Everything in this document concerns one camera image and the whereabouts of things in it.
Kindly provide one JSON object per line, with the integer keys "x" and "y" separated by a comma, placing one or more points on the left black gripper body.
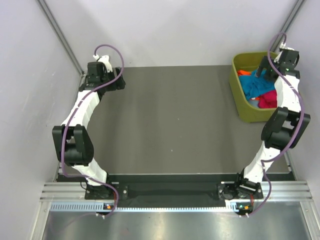
{"x": 117, "y": 85}

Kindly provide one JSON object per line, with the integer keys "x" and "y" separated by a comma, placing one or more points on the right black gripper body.
{"x": 265, "y": 63}

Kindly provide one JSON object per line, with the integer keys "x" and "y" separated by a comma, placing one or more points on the blue t shirt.
{"x": 255, "y": 86}

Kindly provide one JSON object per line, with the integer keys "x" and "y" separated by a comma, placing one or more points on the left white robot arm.
{"x": 72, "y": 143}

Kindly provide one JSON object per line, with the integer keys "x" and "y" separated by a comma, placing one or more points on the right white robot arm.
{"x": 281, "y": 132}

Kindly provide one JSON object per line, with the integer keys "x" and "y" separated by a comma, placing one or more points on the orange t shirt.
{"x": 243, "y": 73}

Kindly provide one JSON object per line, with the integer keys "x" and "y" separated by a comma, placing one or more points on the magenta t shirt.
{"x": 268, "y": 100}

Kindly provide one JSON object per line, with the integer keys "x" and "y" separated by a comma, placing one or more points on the olive green plastic bin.
{"x": 247, "y": 61}

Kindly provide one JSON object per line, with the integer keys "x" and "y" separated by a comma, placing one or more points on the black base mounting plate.
{"x": 215, "y": 191}

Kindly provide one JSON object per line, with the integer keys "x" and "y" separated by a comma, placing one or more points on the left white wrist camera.
{"x": 105, "y": 59}

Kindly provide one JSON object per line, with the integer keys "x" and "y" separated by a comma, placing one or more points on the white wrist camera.
{"x": 281, "y": 49}
{"x": 105, "y": 59}

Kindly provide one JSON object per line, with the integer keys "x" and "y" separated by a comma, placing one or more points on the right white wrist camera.
{"x": 281, "y": 49}

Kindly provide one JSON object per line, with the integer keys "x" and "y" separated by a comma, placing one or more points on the right corner aluminium post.
{"x": 293, "y": 13}

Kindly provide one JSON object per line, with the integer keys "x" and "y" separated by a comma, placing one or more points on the corner aluminium post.
{"x": 60, "y": 35}
{"x": 293, "y": 13}

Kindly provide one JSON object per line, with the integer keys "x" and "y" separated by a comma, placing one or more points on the left corner aluminium post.
{"x": 60, "y": 35}

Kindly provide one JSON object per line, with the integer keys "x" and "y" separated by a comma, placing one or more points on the aluminium frame rail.
{"x": 281, "y": 191}

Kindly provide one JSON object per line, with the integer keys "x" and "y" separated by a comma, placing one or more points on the grey slotted cable duct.
{"x": 102, "y": 207}

